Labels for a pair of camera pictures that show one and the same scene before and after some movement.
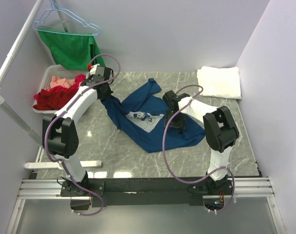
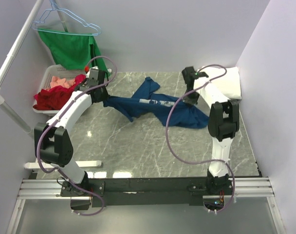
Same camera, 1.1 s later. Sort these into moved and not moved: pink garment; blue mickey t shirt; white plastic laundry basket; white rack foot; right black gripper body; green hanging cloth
Moved: right black gripper body; blue mickey t shirt
Not moved: white plastic laundry basket; white rack foot; pink garment; green hanging cloth
